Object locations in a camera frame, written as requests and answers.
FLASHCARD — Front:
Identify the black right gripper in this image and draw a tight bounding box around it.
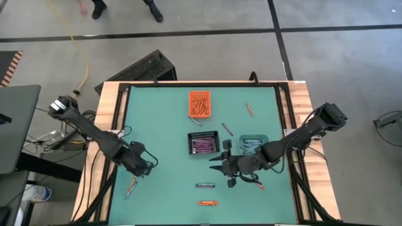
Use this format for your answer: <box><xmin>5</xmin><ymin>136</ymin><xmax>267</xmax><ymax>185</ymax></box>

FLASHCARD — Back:
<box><xmin>209</xmin><ymin>140</ymin><xmax>264</xmax><ymax>188</ymax></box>

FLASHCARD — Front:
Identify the black mesh basket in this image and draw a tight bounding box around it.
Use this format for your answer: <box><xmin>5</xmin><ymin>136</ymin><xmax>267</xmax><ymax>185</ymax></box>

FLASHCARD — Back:
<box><xmin>187</xmin><ymin>131</ymin><xmax>220</xmax><ymax>156</ymax></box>

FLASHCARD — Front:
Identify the teal plastic bin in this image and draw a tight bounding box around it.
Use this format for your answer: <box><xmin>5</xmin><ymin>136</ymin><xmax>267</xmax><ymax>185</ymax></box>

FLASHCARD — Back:
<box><xmin>238</xmin><ymin>134</ymin><xmax>270</xmax><ymax>156</ymax></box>

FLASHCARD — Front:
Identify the green table mat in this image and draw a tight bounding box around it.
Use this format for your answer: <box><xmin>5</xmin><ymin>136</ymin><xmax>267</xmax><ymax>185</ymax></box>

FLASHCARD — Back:
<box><xmin>108</xmin><ymin>85</ymin><xmax>299</xmax><ymax>224</ymax></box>

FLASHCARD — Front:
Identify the orange plastic basket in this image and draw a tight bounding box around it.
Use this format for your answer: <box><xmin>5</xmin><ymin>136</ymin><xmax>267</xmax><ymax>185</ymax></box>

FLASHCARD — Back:
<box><xmin>188</xmin><ymin>90</ymin><xmax>211</xmax><ymax>119</ymax></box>

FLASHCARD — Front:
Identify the black power strip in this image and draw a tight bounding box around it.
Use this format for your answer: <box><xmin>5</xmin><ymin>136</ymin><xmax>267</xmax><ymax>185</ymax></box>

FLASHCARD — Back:
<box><xmin>46</xmin><ymin>130</ymin><xmax>79</xmax><ymax>151</ymax></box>

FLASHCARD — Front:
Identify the black desk leg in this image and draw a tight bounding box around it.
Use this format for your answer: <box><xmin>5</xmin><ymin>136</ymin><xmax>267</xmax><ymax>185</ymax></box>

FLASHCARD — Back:
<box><xmin>17</xmin><ymin>153</ymin><xmax>83</xmax><ymax>183</ymax></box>

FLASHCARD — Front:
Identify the black keyboard-like crate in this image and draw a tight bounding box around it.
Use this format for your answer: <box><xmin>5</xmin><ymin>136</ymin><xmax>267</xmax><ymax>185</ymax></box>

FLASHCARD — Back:
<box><xmin>94</xmin><ymin>49</ymin><xmax>178</xmax><ymax>96</ymax></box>

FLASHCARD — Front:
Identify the clear plastic water bottle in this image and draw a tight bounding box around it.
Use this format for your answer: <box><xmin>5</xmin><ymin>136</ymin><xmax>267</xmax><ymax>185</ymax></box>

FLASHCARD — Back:
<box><xmin>22</xmin><ymin>184</ymin><xmax>53</xmax><ymax>203</ymax></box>

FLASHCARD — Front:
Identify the grey side desk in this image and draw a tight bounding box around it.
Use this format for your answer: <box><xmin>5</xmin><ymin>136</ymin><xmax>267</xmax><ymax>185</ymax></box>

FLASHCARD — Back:
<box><xmin>0</xmin><ymin>83</ymin><xmax>42</xmax><ymax>175</ymax></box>

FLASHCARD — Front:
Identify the person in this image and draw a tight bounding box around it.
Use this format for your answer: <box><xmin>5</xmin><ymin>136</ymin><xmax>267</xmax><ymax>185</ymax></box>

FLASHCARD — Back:
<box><xmin>78</xmin><ymin>0</ymin><xmax>164</xmax><ymax>23</ymax></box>

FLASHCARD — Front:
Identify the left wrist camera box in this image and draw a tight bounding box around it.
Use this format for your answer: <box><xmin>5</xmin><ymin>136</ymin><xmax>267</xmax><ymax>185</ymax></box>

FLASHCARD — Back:
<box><xmin>141</xmin><ymin>160</ymin><xmax>155</xmax><ymax>176</ymax></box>

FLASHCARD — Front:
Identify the black table frame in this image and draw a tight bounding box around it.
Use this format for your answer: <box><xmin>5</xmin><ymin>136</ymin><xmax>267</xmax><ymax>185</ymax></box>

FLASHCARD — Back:
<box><xmin>72</xmin><ymin>82</ymin><xmax>342</xmax><ymax>226</ymax></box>

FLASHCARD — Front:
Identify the yellow floor cable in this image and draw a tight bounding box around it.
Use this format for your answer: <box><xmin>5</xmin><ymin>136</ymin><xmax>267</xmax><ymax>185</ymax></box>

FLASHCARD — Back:
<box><xmin>45</xmin><ymin>0</ymin><xmax>90</xmax><ymax>98</ymax></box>

